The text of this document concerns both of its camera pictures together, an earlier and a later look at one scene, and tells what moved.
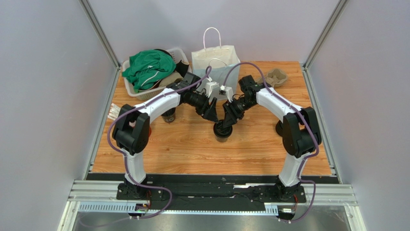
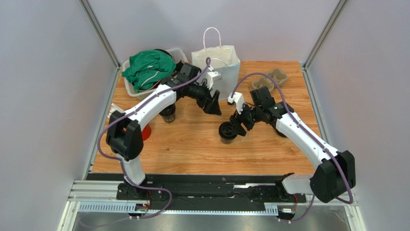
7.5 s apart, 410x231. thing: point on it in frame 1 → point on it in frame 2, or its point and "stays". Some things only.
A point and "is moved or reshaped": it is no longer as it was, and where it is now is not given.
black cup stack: x=169 y=116 stays
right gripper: x=232 y=108 → x=241 y=121
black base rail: x=207 y=192 stays
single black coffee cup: x=222 y=135 → x=227 y=140
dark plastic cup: x=221 y=132 is moved or reshaped
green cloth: x=148 y=66 stays
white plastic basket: x=180 y=56 stays
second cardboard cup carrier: x=275 y=77 stays
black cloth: x=181 y=68 stays
